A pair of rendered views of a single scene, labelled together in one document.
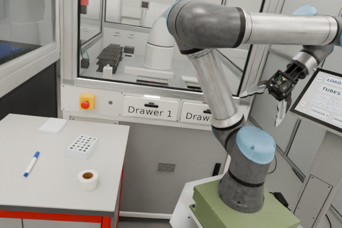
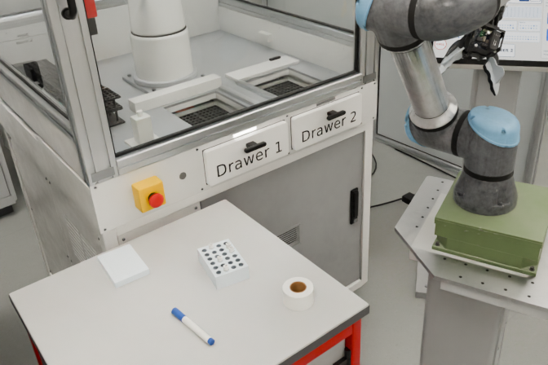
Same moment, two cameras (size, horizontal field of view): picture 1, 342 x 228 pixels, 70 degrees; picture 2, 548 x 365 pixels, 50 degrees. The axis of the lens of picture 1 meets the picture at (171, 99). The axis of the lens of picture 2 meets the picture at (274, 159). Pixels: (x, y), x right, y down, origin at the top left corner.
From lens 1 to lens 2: 0.82 m
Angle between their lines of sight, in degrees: 27
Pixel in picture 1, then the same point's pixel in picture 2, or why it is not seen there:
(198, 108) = (315, 116)
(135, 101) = (224, 153)
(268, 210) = (523, 196)
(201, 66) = (419, 59)
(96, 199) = (334, 306)
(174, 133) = (287, 174)
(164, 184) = not seen: hidden behind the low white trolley
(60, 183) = (267, 321)
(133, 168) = not seen: hidden behind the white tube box
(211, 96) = (428, 91)
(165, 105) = (270, 136)
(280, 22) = not seen: outside the picture
